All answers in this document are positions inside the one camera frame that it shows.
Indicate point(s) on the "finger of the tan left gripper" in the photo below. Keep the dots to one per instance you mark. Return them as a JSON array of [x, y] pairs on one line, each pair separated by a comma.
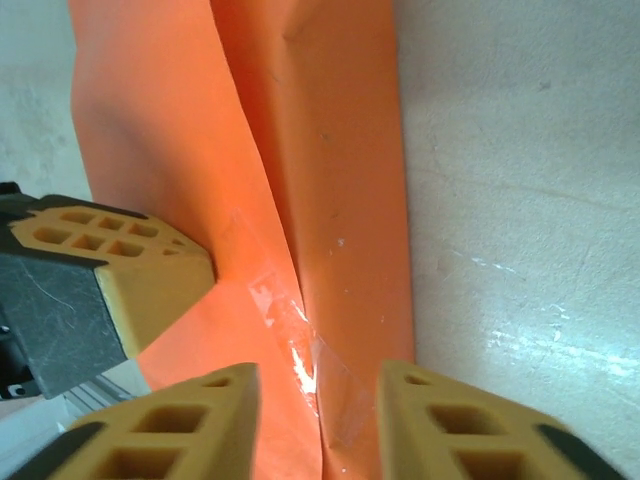
[[150, 285]]

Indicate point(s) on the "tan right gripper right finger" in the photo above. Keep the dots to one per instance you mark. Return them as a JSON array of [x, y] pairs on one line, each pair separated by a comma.
[[450, 435]]

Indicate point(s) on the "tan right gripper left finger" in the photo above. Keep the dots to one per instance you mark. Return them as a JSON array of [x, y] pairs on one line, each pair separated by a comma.
[[200, 430]]

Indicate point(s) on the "orange cloth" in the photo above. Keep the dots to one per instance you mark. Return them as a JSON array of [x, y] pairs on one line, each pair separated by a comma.
[[340, 150]]

